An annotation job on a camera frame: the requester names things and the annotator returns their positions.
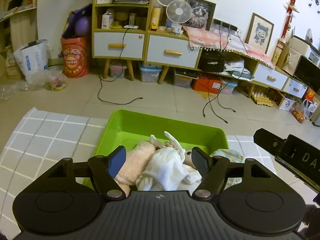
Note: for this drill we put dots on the white paper bag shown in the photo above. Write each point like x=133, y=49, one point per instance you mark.
x=32, y=59

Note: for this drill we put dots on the framed cat picture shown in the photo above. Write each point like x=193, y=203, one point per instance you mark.
x=202, y=13

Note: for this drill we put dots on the wooden shelf cabinet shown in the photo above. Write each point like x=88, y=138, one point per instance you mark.
x=119, y=34

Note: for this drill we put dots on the red hanging decoration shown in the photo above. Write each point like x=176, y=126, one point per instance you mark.
x=290, y=9

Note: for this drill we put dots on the pink plush towel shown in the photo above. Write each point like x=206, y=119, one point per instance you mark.
x=137, y=160

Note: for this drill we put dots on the pink checked cloth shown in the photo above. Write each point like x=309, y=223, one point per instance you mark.
x=218, y=40

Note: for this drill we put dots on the left wooden bookshelf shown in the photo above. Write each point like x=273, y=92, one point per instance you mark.
x=18, y=23

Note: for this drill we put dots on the white cloth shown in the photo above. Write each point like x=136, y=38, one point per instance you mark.
x=169, y=169

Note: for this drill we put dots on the black monitor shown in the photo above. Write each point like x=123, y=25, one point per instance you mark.
x=308, y=73

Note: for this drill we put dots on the green plastic bin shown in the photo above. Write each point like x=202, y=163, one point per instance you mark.
x=127, y=128

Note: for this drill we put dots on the clear storage box blue lid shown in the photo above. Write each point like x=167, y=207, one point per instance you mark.
x=149, y=72

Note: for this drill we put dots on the purple ball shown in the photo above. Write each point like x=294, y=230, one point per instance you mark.
x=82, y=26

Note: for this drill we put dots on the orange cartoon bucket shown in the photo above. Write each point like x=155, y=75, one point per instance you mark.
x=74, y=52

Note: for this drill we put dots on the black bag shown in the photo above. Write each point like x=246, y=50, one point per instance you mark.
x=211, y=61

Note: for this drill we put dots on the orange box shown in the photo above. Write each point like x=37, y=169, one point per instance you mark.
x=203, y=84

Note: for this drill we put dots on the long wooden tv cabinet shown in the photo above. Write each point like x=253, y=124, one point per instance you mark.
x=170, y=50

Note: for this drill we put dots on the framed cartoon picture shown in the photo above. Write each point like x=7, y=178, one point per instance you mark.
x=259, y=33

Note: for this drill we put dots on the small white fan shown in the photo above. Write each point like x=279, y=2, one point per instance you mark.
x=178, y=12

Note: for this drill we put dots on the egg tray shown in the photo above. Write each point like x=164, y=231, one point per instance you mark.
x=260, y=98

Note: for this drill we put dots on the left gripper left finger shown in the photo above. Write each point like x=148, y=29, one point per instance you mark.
x=104, y=170

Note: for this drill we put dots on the white printer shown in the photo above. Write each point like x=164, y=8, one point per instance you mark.
x=305, y=48

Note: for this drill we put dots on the grey checked table mat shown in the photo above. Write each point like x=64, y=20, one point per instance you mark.
x=39, y=139

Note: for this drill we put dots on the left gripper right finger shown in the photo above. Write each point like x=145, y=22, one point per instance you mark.
x=213, y=171

